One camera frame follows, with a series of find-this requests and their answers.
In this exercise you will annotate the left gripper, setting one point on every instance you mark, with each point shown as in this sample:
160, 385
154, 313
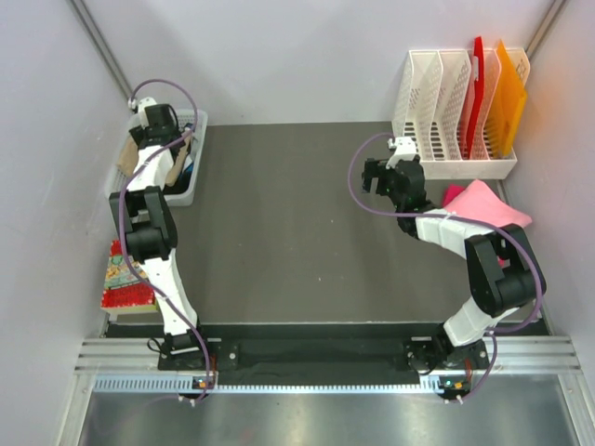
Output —
139, 134

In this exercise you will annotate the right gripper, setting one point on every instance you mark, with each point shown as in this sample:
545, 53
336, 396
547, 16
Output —
376, 169

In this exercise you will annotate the beige t shirt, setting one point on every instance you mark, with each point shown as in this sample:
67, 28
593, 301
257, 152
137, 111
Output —
163, 169

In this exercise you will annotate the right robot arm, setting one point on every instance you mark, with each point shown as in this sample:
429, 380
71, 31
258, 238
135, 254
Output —
502, 268

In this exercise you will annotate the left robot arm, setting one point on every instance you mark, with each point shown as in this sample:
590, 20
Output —
147, 231

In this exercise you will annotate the blue white t shirt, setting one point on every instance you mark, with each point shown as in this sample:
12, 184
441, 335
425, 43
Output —
188, 162

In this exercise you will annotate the black t shirt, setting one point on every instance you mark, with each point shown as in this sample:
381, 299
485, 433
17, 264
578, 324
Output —
180, 185

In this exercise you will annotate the white plastic basket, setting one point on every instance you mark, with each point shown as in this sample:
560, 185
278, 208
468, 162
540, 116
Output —
116, 178

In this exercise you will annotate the white file organizer rack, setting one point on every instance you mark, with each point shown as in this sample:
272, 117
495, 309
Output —
429, 106

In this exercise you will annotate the light pink folded cloth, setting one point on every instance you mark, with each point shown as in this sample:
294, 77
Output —
479, 202

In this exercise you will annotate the red folder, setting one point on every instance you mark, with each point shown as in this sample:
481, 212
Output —
474, 96

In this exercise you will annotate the orange folder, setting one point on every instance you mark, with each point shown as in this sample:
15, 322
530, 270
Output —
508, 101

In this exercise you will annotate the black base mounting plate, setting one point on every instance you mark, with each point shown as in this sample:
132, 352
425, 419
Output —
315, 358

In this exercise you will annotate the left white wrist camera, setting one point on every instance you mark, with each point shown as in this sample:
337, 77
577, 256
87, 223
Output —
139, 106

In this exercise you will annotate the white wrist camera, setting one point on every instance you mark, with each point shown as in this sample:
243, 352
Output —
139, 106
402, 149

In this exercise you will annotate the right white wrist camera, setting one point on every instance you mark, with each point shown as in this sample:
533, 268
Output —
402, 149

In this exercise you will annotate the aluminium frame rail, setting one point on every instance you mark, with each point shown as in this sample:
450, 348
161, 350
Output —
515, 355

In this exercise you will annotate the white slotted cable duct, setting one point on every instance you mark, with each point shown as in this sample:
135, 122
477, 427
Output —
192, 384

